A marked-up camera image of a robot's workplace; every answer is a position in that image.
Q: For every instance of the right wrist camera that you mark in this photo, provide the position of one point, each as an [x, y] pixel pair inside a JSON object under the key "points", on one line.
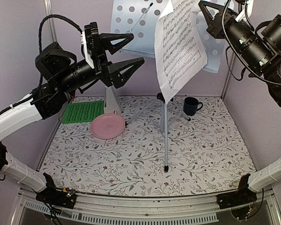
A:
{"points": [[246, 11]]}

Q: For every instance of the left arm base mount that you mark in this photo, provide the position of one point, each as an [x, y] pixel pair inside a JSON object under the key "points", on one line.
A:
{"points": [[51, 195]]}

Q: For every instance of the green sheet music page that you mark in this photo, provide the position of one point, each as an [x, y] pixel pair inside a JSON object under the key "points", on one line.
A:
{"points": [[82, 112]]}

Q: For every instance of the light blue music stand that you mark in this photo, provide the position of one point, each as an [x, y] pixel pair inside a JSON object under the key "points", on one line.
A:
{"points": [[139, 17]]}

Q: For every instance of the pink plastic plate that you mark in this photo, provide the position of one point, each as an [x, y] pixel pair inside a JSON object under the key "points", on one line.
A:
{"points": [[107, 126]]}

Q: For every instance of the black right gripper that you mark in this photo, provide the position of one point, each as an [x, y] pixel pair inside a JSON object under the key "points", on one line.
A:
{"points": [[214, 24]]}

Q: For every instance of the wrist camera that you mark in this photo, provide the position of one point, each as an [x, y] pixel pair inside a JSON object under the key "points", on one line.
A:
{"points": [[246, 11], [89, 38]]}

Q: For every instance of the dark blue ceramic mug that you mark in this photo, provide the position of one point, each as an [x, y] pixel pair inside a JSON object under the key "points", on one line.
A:
{"points": [[191, 106]]}

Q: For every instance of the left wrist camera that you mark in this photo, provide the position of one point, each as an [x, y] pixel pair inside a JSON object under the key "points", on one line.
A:
{"points": [[89, 38]]}

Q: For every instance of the white metronome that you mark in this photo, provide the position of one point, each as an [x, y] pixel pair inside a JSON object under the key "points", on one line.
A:
{"points": [[111, 102]]}

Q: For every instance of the left aluminium frame post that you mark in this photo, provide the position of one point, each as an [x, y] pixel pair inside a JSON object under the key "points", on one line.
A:
{"points": [[51, 24]]}

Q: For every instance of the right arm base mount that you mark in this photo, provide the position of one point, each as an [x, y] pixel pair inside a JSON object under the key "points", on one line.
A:
{"points": [[242, 195]]}

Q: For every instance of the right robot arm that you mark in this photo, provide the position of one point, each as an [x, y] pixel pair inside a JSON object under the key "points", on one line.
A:
{"points": [[259, 49]]}

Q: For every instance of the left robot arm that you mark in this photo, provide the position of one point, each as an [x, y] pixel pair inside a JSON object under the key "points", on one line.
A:
{"points": [[64, 74]]}

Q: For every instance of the white sheet music page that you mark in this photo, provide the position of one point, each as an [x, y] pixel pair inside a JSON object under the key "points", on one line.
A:
{"points": [[179, 51]]}

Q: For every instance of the right aluminium frame post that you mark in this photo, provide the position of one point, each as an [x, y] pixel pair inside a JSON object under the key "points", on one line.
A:
{"points": [[232, 60]]}

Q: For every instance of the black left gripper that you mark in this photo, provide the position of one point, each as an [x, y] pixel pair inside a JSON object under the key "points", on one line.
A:
{"points": [[109, 73]]}

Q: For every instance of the front aluminium rail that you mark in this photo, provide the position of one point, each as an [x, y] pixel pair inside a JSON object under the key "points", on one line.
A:
{"points": [[119, 210]]}

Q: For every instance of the aluminium frame post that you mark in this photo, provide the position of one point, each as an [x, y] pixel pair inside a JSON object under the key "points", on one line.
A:
{"points": [[51, 24], [232, 60]]}

